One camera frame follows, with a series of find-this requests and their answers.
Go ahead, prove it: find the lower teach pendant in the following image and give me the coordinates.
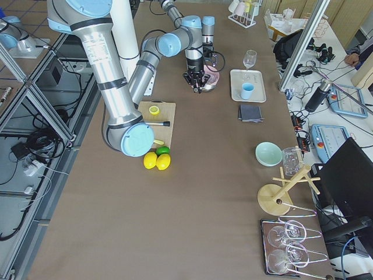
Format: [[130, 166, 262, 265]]
[[311, 124, 349, 163]]

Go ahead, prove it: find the wooden cutting board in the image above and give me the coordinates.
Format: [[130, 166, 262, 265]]
[[138, 101, 176, 148]]

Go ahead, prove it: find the pink bowl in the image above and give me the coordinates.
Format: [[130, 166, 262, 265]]
[[204, 65, 220, 86]]

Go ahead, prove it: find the cream serving tray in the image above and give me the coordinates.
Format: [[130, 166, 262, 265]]
[[230, 69, 266, 103]]

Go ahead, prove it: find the black tray with glasses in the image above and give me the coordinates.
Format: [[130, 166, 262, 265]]
[[260, 219, 300, 279]]

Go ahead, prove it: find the whole yellow lemon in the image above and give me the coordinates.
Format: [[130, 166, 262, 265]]
[[143, 152, 158, 169], [156, 153, 171, 170]]

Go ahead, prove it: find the steel muddler black tip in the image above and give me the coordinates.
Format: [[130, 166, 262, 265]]
[[145, 121, 171, 127]]

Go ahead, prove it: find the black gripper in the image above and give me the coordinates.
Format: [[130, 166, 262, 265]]
[[183, 57, 210, 93]]

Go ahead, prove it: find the upper inverted wine glass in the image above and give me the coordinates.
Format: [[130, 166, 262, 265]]
[[267, 220, 322, 249]]

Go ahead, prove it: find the wooden cup tree stand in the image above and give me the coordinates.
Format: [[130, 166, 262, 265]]
[[257, 146, 320, 216]]

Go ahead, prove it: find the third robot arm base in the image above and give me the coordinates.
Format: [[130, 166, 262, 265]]
[[1, 16, 42, 59]]

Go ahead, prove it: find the half lemon slice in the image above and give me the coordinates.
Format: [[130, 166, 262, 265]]
[[149, 106, 160, 116]]

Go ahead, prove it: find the white power strip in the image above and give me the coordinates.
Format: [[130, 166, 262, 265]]
[[24, 160, 44, 177]]

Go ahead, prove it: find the grey folded cloth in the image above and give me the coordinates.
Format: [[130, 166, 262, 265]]
[[238, 104, 263, 123]]

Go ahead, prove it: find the black backpack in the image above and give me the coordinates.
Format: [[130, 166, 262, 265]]
[[273, 29, 303, 69]]

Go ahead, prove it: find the white wire cup rack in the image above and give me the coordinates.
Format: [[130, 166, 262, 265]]
[[228, 1, 262, 29]]

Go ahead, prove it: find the upper teach pendant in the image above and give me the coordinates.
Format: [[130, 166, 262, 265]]
[[327, 85, 368, 118]]

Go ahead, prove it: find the stainless steel ice scoop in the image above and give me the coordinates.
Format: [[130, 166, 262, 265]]
[[202, 85, 216, 93]]

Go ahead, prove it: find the aluminium frame post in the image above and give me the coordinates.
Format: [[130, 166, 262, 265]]
[[279, 0, 330, 92]]

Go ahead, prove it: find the inverted wine glass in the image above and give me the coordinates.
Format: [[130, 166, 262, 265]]
[[266, 242, 329, 277], [267, 220, 322, 249]]

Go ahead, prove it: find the clear wine glass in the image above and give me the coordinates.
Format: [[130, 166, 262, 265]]
[[243, 50, 257, 71]]

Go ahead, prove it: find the pale green bowl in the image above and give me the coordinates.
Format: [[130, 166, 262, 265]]
[[255, 142, 282, 167]]

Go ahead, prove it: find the black thermos bottle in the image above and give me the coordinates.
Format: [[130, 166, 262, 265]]
[[305, 79, 333, 113]]

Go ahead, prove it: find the green lime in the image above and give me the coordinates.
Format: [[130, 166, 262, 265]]
[[156, 146, 170, 156]]

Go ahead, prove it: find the black monitor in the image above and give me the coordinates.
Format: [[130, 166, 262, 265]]
[[311, 138, 372, 221]]

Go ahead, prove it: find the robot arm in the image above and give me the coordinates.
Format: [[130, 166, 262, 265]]
[[47, 1, 154, 157], [129, 1, 215, 108]]

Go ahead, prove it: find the glass cup on stand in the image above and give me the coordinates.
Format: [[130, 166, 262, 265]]
[[282, 146, 304, 176]]

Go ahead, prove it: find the yellow plastic knife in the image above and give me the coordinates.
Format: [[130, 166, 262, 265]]
[[153, 139, 164, 145]]

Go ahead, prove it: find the lower whole yellow lemon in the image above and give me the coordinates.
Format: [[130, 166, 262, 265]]
[[156, 153, 171, 170]]

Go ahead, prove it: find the blue cup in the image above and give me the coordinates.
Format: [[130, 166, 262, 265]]
[[240, 82, 254, 100]]

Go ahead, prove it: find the lower inverted wine glass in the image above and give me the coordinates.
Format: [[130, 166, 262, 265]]
[[266, 242, 329, 277]]

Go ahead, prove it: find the teach pendant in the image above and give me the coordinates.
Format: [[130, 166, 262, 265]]
[[311, 124, 349, 163], [327, 85, 368, 118]]

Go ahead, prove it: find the upper whole yellow lemon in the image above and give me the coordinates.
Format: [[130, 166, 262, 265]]
[[143, 152, 158, 169]]

